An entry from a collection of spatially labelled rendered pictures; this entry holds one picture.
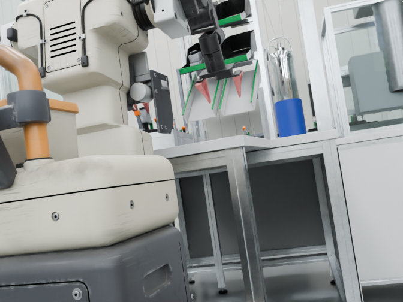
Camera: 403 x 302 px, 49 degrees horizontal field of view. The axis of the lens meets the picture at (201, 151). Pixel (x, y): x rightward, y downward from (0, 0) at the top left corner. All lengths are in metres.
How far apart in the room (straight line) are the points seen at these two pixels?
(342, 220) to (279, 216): 1.77
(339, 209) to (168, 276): 0.93
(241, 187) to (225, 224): 2.18
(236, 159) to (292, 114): 1.37
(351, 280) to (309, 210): 1.74
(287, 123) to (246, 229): 1.39
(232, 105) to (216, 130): 4.26
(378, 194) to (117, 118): 1.54
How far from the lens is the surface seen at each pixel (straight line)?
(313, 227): 3.33
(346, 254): 1.59
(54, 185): 0.63
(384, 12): 2.53
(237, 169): 1.20
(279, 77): 2.59
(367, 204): 2.30
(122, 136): 1.02
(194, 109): 1.82
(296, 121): 2.54
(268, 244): 3.36
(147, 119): 1.89
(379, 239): 2.33
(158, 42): 6.55
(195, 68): 1.80
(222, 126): 6.01
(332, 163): 1.56
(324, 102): 2.90
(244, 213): 1.21
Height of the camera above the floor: 0.76
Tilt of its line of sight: 4 degrees up
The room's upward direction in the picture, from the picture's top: 8 degrees counter-clockwise
